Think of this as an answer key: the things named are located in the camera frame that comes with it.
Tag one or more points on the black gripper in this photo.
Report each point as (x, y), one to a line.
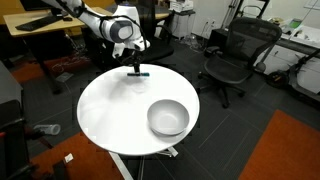
(130, 57)

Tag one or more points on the black kick scooter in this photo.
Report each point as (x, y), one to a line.
(276, 78)

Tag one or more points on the white round bowl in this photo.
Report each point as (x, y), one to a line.
(168, 116)

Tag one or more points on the clear plastic bottle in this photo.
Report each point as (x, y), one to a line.
(48, 129)

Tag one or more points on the black mesh office chair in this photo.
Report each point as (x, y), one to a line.
(230, 68)

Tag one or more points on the black monitor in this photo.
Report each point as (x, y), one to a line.
(33, 4)

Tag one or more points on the white desk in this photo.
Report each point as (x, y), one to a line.
(310, 36)

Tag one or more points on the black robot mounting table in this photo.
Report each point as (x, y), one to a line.
(8, 86)

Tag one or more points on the black keyboard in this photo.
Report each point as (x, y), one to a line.
(36, 23)

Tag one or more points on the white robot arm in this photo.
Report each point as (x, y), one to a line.
(100, 23)

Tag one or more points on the light wooden desk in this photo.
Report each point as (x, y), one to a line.
(11, 20)

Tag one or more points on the white drawer cabinet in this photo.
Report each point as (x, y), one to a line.
(181, 25)

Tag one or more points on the black floor cabinet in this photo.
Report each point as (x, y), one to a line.
(220, 36)

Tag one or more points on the white paper scrap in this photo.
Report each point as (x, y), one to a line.
(68, 158)

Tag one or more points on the black computer mouse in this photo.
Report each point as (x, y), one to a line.
(67, 19)

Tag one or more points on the teal whiteboard marker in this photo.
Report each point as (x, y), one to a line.
(145, 74)

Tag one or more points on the white table base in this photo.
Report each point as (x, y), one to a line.
(121, 166)

